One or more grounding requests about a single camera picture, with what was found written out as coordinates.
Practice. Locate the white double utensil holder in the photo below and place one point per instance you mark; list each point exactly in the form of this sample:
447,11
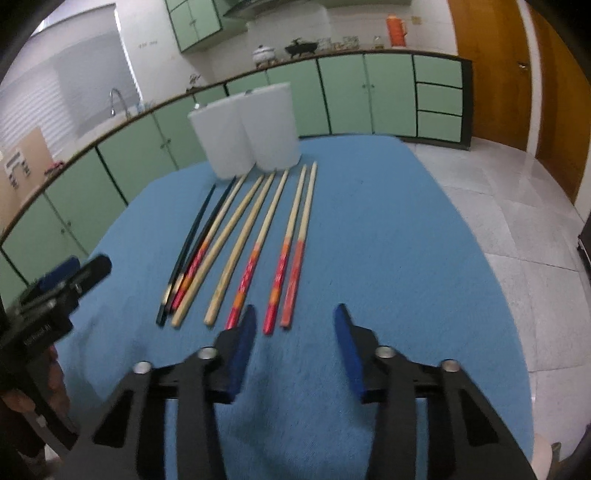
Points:
252,129

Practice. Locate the black chopstick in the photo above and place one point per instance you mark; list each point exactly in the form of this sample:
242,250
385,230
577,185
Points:
193,242
176,270

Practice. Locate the green lower kitchen cabinets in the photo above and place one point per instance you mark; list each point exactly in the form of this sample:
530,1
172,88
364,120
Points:
420,97

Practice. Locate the plain wooden chopstick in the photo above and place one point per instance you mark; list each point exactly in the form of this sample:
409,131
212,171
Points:
211,256
229,268

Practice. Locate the orange thermos flask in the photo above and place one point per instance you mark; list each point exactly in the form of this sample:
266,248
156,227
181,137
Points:
397,31

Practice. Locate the person's left hand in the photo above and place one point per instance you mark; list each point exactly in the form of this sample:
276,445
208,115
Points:
37,390

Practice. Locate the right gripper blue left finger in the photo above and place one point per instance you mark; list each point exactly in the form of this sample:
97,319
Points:
243,338

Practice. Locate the chrome kitchen faucet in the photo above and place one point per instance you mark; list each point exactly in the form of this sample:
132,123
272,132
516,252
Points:
115,96

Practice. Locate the blue table mat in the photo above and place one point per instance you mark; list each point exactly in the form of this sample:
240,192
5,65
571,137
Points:
384,239

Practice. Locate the black cabinet at right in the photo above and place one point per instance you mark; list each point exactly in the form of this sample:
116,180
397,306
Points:
584,244

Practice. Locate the green upper kitchen cabinets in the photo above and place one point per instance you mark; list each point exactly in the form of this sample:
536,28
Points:
201,24

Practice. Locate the black wok with lid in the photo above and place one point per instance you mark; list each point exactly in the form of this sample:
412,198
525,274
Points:
298,47

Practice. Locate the red-handled wooden chopstick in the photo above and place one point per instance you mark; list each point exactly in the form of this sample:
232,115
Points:
281,268
257,247
295,273
208,244

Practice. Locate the cardboard box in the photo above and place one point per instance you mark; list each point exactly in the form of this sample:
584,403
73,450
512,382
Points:
22,173

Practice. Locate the white cooking pot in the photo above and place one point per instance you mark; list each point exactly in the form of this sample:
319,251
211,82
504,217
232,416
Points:
263,56

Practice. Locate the window blind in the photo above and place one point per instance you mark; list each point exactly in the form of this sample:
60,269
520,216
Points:
61,78

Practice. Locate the plain wooden chopstick left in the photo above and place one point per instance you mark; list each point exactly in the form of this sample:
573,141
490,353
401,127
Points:
211,256

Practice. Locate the closed wooden door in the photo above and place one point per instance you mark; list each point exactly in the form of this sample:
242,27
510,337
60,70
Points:
491,34

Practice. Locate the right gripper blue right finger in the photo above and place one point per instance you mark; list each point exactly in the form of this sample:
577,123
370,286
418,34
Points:
348,336

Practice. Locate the plain wooden chopstick right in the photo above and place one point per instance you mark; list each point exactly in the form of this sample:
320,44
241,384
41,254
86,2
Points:
229,268

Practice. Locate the green kitchen cabinets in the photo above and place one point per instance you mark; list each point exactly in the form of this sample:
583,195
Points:
420,97
201,24

